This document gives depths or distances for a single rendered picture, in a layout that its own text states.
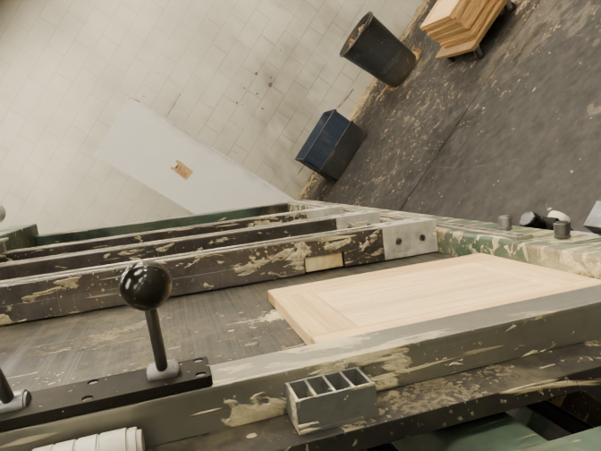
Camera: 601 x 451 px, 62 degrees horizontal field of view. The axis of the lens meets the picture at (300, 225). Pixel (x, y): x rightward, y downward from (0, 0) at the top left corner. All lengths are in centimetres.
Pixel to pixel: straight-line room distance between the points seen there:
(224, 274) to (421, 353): 55
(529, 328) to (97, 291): 71
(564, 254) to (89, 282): 78
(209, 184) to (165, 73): 182
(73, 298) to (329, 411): 64
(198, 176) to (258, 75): 186
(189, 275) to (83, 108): 520
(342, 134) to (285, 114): 114
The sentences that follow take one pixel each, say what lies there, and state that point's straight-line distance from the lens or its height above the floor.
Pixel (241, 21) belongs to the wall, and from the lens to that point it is 606.
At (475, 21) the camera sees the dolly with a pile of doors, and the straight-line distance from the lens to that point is 403.
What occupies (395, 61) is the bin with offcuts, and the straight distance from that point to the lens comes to 521.
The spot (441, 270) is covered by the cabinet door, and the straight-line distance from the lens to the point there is 87.
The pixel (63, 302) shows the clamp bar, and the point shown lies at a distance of 98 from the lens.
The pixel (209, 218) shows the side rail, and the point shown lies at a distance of 230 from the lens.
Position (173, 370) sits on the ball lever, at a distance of 46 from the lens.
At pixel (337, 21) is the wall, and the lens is 625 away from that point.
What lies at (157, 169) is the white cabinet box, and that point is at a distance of 458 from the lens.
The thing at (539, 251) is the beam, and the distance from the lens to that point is 86.
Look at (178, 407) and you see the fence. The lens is 45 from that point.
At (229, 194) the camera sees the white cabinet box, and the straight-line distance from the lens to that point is 460.
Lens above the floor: 144
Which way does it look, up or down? 16 degrees down
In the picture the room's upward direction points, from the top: 58 degrees counter-clockwise
